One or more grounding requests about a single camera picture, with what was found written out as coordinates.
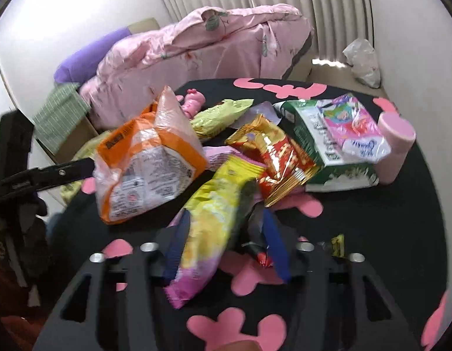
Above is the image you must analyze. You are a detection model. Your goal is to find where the pink floral quilt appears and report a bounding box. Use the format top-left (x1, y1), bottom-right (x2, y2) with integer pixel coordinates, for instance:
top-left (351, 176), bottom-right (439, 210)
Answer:
top-left (80, 3), bottom-right (313, 130)

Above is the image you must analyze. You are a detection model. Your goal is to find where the pink cylindrical cup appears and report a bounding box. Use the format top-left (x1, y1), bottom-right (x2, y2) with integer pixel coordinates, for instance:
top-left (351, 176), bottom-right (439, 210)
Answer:
top-left (374, 112), bottom-right (417, 185)

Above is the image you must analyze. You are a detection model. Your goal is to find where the pink cartoon tissue pack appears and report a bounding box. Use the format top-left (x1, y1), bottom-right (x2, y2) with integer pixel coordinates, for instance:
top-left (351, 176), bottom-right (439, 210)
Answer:
top-left (319, 94), bottom-right (391, 163)

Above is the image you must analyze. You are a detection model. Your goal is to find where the green white carton box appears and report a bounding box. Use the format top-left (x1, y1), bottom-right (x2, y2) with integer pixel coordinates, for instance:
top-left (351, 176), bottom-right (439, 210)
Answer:
top-left (274, 99), bottom-right (379, 192)

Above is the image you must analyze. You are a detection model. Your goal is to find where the wooden bedside cabinet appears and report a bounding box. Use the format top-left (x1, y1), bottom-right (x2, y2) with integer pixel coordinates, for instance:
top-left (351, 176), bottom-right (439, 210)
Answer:
top-left (36, 116), bottom-right (98, 164)

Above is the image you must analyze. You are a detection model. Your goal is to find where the clear lilac plastic packaging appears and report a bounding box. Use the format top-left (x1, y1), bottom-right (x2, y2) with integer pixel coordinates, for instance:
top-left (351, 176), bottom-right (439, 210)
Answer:
top-left (244, 101), bottom-right (282, 125)

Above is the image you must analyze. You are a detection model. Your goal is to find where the light green snack bag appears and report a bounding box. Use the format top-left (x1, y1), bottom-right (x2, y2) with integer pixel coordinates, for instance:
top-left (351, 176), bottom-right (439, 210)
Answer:
top-left (190, 99), bottom-right (254, 143)

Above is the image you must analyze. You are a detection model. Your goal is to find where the green striped cloth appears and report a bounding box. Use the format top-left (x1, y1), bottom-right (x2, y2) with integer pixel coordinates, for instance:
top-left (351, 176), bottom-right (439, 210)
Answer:
top-left (32, 82), bottom-right (90, 154)

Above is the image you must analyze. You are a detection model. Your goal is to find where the yellow purple snack bag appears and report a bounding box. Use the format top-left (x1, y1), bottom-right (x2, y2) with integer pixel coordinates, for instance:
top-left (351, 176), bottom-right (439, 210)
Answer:
top-left (164, 154), bottom-right (266, 309)

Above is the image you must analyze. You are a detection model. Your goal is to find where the orange white snack bag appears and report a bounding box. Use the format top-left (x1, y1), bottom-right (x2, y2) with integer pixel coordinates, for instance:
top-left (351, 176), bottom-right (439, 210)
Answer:
top-left (93, 86), bottom-right (207, 225)

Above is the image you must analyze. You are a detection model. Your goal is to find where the pink caterpillar toy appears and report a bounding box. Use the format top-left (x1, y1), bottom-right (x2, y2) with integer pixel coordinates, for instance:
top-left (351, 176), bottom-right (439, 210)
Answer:
top-left (176, 89), bottom-right (206, 120)

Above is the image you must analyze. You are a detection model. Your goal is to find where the red gold snack wrapper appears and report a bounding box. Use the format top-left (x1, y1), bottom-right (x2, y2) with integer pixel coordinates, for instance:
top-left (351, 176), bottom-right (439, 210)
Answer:
top-left (225, 114), bottom-right (321, 207)

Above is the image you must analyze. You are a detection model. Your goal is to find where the purple pillow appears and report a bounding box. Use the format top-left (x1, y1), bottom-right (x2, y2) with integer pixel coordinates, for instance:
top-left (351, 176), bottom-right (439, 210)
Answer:
top-left (54, 27), bottom-right (131, 85)

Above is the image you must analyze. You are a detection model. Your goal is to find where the white plastic bag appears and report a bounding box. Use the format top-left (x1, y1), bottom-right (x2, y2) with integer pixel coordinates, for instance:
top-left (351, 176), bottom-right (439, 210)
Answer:
top-left (343, 38), bottom-right (382, 89)

